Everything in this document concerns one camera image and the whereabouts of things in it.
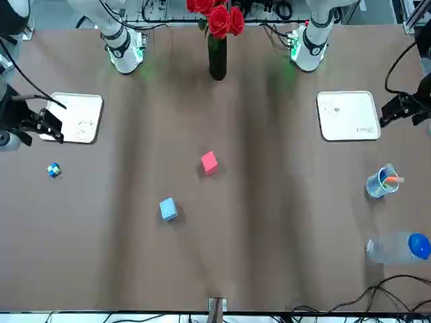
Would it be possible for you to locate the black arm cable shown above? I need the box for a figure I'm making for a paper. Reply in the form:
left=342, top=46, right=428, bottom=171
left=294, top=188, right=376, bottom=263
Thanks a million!
left=385, top=42, right=418, bottom=95
left=0, top=36, right=67, bottom=110

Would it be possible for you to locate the aluminium frame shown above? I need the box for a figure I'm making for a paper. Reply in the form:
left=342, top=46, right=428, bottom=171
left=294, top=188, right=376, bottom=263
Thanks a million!
left=392, top=0, right=431, bottom=34

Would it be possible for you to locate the red foam block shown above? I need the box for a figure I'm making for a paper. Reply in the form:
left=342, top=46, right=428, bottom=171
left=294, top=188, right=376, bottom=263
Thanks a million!
left=201, top=150, right=219, bottom=176

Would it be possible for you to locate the blue pen cup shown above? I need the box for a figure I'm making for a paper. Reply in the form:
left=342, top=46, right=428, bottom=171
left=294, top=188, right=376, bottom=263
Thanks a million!
left=366, top=164, right=401, bottom=199

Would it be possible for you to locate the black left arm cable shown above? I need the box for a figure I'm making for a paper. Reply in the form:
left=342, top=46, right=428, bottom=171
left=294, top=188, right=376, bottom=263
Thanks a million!
left=385, top=42, right=418, bottom=95

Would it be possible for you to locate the aluminium camera post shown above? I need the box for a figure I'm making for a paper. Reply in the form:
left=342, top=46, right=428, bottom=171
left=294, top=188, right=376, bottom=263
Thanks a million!
left=207, top=297, right=228, bottom=323

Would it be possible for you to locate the red roses bouquet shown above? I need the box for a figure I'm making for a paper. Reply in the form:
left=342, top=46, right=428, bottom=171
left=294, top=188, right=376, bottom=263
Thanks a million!
left=186, top=0, right=246, bottom=38

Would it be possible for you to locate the black vase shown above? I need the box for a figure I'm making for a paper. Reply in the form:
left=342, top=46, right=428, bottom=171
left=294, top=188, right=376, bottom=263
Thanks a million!
left=207, top=32, right=228, bottom=81

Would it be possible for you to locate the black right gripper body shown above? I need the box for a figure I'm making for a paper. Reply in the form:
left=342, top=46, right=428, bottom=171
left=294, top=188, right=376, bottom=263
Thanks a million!
left=0, top=94, right=44, bottom=147

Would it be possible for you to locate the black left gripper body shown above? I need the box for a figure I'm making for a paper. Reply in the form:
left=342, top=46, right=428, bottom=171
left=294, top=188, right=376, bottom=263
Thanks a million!
left=400, top=89, right=431, bottom=127

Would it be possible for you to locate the blue foam block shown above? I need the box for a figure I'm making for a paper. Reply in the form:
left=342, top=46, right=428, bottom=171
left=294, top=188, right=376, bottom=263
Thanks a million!
left=158, top=196, right=178, bottom=222

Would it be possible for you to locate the cream tray with bear print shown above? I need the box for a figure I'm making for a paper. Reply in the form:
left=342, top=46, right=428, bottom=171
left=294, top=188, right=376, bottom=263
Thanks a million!
left=38, top=92, right=104, bottom=145

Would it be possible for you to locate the white desk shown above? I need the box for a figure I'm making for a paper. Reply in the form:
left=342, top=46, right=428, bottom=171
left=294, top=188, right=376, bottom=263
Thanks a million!
left=0, top=312, right=431, bottom=323

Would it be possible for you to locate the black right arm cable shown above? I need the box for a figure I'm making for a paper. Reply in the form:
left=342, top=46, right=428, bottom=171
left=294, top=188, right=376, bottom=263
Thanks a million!
left=0, top=36, right=67, bottom=110

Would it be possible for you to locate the clear bottle with blue cap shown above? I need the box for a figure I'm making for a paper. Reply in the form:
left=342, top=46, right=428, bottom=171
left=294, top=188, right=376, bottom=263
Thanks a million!
left=365, top=231, right=431, bottom=265

